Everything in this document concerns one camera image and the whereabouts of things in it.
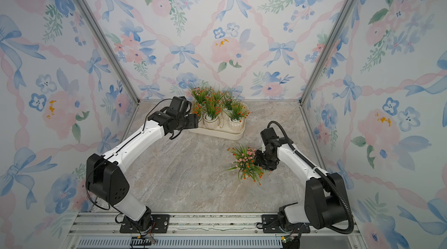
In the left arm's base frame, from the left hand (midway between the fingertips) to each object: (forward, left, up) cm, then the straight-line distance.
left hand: (193, 120), depth 86 cm
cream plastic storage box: (+3, -14, -14) cm, 20 cm away
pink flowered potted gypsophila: (+22, 0, -3) cm, 22 cm away
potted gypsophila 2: (+11, -9, -4) cm, 15 cm away
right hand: (-13, -31, -13) cm, 36 cm away
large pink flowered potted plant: (-21, -24, -3) cm, 33 cm away
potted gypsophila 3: (+10, -23, -6) cm, 25 cm away
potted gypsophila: (+23, -10, -6) cm, 26 cm away
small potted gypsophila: (+18, -17, -7) cm, 26 cm away
